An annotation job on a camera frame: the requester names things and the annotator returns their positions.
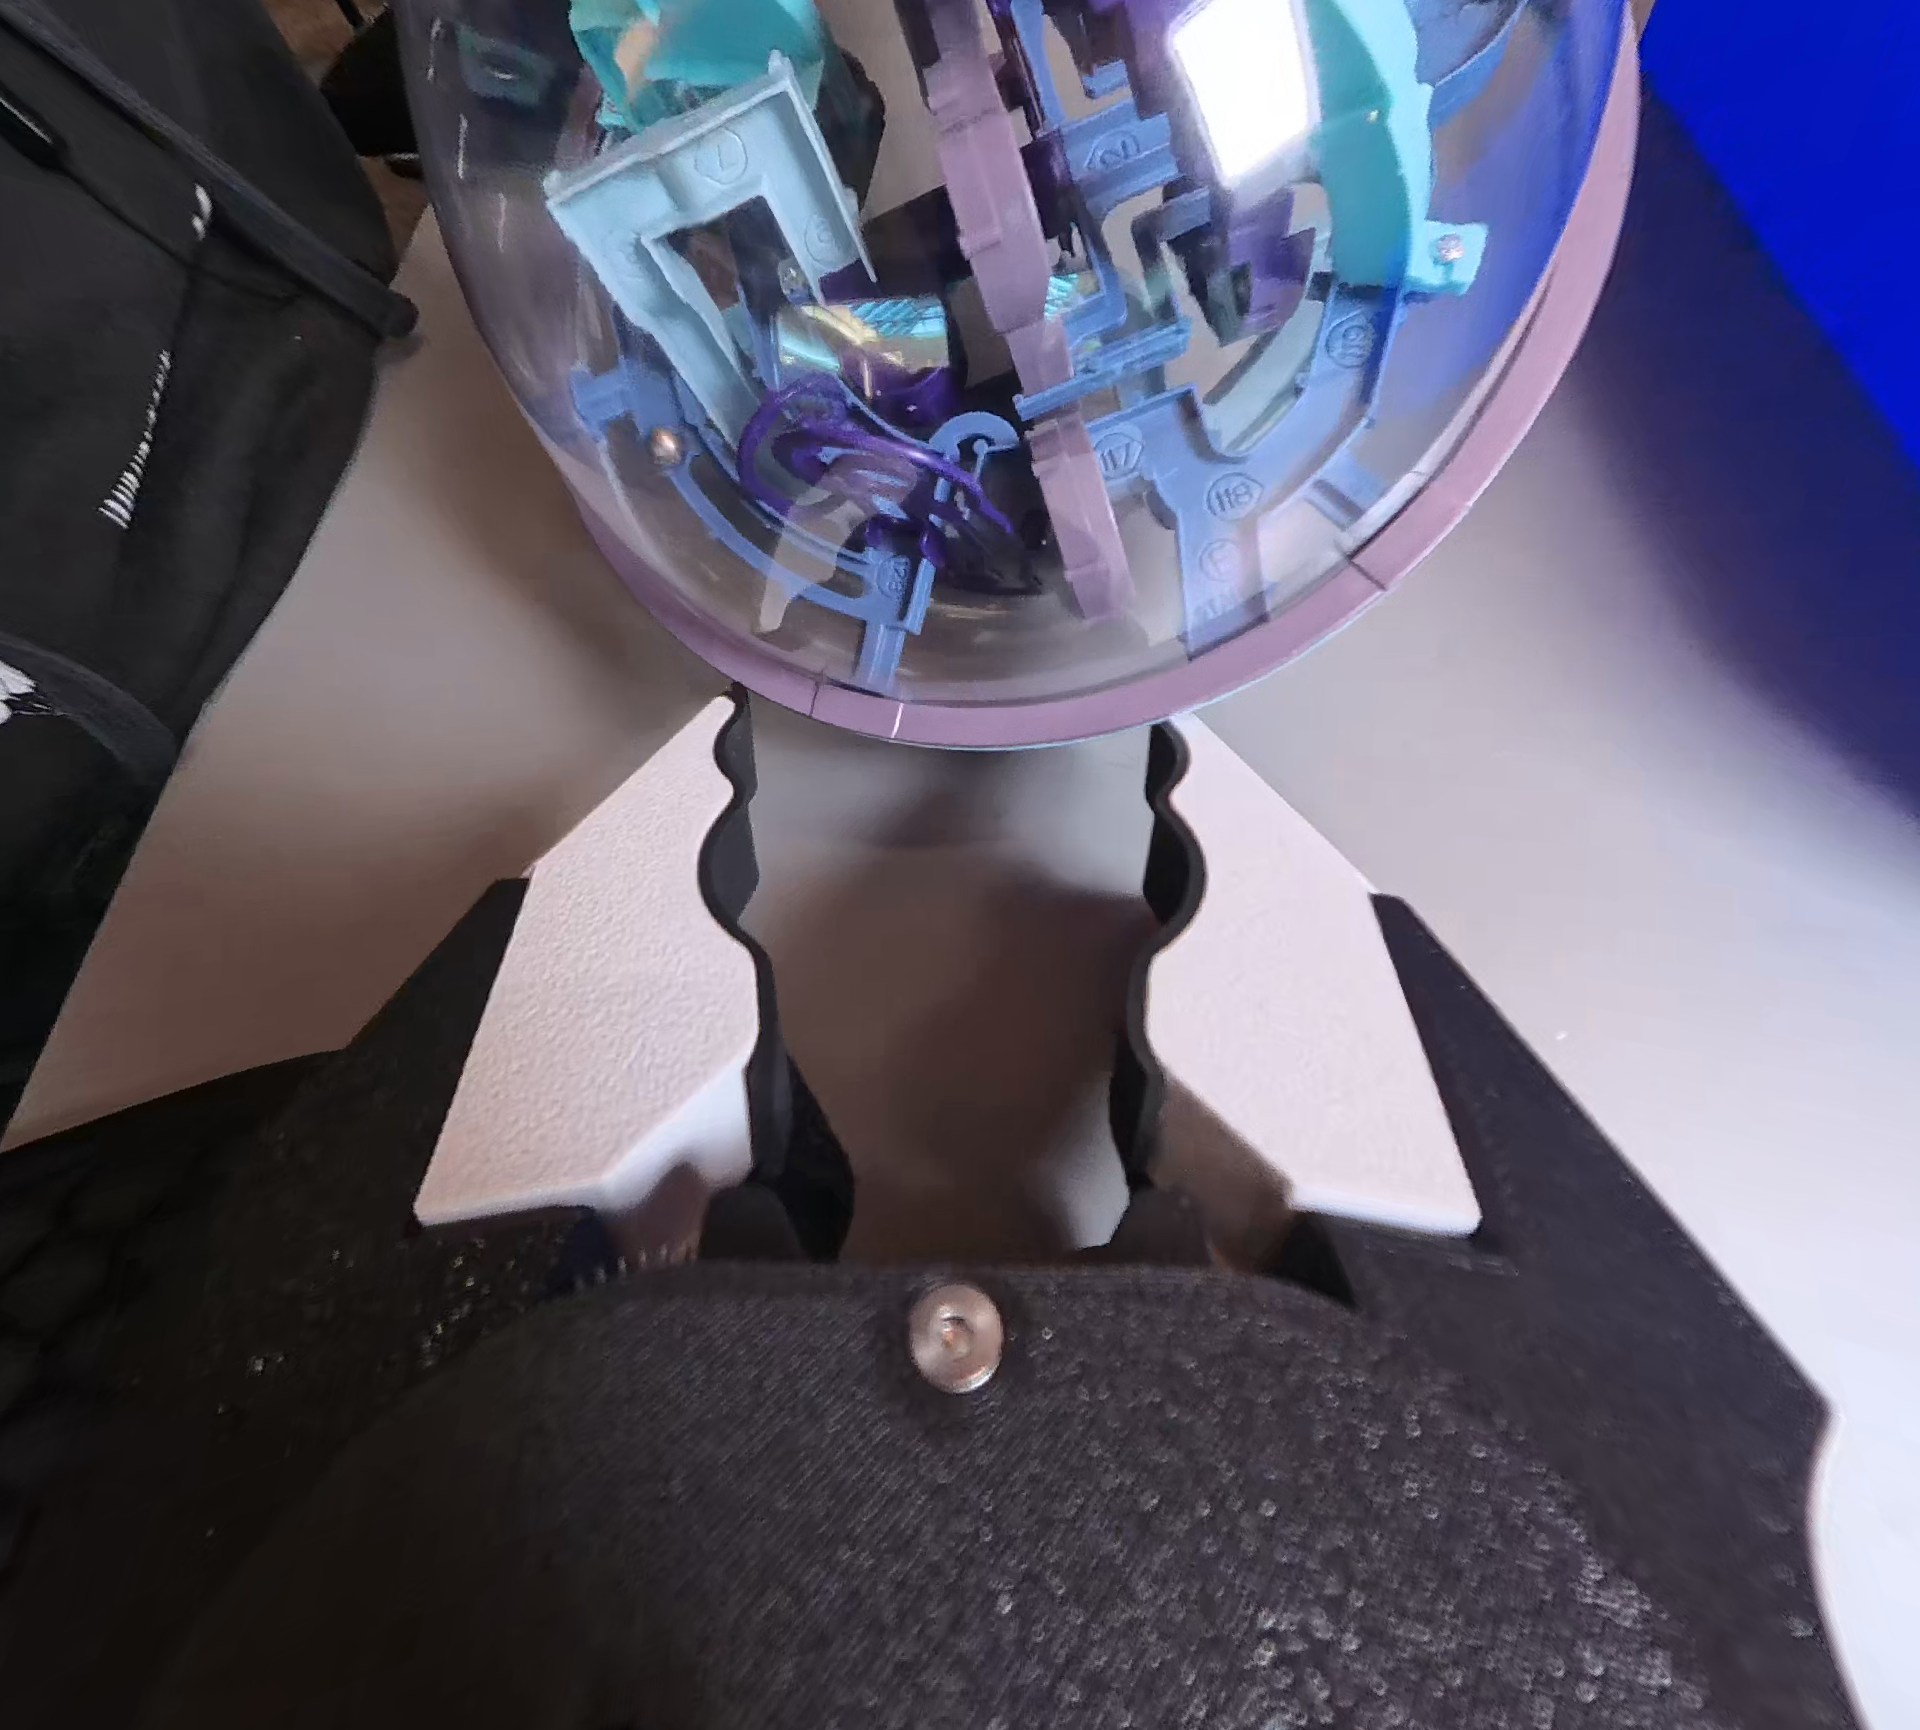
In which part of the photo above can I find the clear maze ball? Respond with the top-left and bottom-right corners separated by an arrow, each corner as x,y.
390,0 -> 1646,754

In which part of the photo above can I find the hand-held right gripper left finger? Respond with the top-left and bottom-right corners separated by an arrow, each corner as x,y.
411,695 -> 791,1234

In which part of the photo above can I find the blue plastic bin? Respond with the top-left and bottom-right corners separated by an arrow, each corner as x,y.
1636,0 -> 1920,478

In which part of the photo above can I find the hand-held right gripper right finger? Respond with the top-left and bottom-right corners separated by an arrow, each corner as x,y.
1109,720 -> 1483,1239

